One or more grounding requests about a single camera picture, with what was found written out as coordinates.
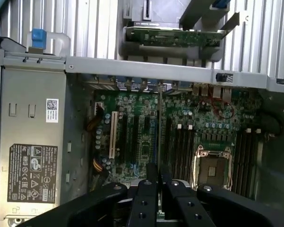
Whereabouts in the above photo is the black RAM slot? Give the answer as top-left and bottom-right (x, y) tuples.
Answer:
(175, 124), (183, 183)
(250, 129), (261, 196)
(185, 124), (195, 184)
(236, 129), (250, 193)

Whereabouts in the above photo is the black expansion slot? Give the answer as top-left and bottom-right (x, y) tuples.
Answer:
(165, 116), (173, 164)
(132, 115), (140, 164)
(119, 112), (128, 162)

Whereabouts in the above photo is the white expansion slot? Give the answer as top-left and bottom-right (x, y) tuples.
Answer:
(108, 111), (118, 159)

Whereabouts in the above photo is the green motherboard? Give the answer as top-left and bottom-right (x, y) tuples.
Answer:
(92, 87), (263, 197)

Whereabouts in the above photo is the grey power supply unit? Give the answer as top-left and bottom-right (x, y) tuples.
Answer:
(0, 66), (67, 222)

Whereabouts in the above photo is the grey metal PC case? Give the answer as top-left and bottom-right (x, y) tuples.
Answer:
(0, 36), (284, 227)

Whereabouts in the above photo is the grey parts rack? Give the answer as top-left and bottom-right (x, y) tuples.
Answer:
(118, 0), (230, 69)

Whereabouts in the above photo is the green graphics card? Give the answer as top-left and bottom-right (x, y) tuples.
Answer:
(124, 21), (228, 49)

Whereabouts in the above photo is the blue plastic latch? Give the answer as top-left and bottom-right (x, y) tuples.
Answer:
(31, 28), (47, 50)

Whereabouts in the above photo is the CPU socket with metal frame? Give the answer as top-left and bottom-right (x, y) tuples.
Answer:
(194, 143), (234, 190)

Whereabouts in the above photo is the yellow and red wire bundle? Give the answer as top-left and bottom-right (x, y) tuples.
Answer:
(92, 153), (110, 182)

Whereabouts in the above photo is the yellow and black wire bundle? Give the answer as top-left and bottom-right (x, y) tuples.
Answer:
(86, 106), (104, 133)

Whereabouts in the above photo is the thin red wire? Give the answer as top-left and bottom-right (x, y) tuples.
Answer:
(198, 89), (235, 119)

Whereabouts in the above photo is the thick black cable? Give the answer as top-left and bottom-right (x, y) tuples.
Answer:
(259, 113), (283, 138)

